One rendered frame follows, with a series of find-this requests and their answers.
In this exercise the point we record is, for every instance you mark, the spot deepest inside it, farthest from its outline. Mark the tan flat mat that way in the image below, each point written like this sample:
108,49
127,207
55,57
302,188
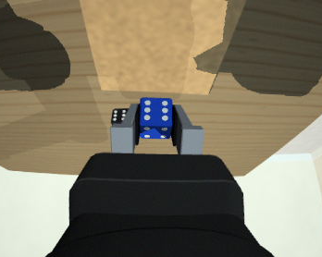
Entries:
159,45

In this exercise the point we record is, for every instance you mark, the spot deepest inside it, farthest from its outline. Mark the blue die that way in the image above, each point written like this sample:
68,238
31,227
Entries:
155,118

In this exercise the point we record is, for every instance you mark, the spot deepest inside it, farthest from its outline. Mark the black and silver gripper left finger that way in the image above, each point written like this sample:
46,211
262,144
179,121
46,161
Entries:
125,136

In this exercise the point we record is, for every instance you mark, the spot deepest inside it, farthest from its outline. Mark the black die with white pips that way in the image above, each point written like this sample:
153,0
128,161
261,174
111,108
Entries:
118,115

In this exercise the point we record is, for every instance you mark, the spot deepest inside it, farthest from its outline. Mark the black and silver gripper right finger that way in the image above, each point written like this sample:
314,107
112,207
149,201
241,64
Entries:
187,138

